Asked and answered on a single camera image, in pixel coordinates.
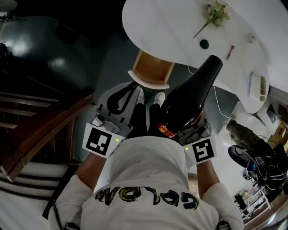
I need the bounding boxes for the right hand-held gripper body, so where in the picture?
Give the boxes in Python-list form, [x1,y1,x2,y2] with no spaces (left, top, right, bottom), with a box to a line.
[177,122,217,166]

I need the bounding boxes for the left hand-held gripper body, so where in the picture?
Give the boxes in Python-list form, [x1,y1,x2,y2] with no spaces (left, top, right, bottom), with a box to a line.
[82,105,134,159]

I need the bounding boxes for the large wooden drawer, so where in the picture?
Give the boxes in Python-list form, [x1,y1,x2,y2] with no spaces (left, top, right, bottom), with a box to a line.
[127,49,176,89]

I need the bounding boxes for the person's left forearm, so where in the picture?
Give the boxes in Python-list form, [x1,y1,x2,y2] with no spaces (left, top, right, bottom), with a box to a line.
[75,155,108,195]

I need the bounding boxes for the person's right forearm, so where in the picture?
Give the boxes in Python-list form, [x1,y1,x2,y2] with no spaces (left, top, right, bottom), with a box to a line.
[196,160,221,199]

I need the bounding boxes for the white curved desk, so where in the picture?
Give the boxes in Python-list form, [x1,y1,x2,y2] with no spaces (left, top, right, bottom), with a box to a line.
[121,0,270,114]

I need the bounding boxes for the person's left white shoe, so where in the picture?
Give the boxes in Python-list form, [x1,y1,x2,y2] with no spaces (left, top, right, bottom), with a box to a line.
[135,87,144,105]

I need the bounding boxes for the person's white shoe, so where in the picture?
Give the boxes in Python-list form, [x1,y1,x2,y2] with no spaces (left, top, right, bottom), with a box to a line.
[153,91,166,106]
[135,87,144,105]

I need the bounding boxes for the person's black trousers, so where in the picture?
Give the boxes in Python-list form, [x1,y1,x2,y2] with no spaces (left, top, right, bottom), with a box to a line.
[129,102,162,137]

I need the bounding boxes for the person's right white shoe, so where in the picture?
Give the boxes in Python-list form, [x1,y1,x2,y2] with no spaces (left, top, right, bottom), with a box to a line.
[153,91,166,106]

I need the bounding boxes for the black round device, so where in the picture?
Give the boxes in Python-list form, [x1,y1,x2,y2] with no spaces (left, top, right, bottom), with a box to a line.
[228,145,251,168]

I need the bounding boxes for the person's white printed shirt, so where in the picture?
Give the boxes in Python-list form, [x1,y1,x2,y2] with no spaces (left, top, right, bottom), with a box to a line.
[48,136,245,230]

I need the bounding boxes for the white desk organizer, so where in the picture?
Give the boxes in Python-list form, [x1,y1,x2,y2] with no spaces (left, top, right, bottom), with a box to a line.
[249,71,268,103]

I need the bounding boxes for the red pen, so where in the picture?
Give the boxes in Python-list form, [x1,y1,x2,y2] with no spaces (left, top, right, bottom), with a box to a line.
[226,45,236,61]

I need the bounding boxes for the grey shelf unit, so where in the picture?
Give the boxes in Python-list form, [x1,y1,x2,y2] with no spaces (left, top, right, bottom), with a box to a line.
[265,98,288,149]

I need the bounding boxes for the white striped bedding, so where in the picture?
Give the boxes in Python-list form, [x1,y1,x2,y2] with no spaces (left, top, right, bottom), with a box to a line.
[0,161,75,230]

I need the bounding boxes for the white flower sprig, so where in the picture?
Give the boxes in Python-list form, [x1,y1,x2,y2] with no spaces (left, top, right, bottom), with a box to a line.
[193,0,230,38]

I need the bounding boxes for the white cable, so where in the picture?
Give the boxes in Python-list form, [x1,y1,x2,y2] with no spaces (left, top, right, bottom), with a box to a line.
[186,65,232,119]

